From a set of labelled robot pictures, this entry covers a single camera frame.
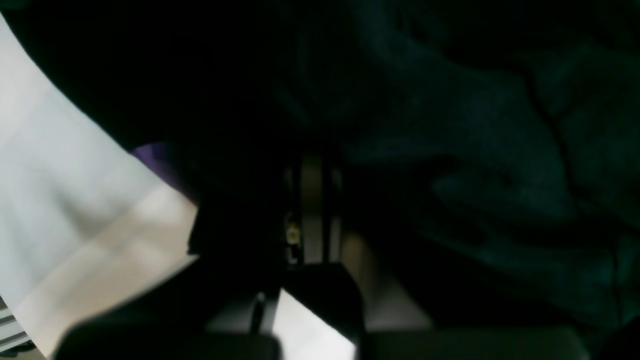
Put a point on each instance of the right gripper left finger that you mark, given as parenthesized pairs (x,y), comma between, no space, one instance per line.
(251,241)

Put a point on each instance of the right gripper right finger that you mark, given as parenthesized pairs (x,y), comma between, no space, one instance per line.
(424,307)

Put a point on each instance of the black t-shirt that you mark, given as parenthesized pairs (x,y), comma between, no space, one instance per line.
(489,147)

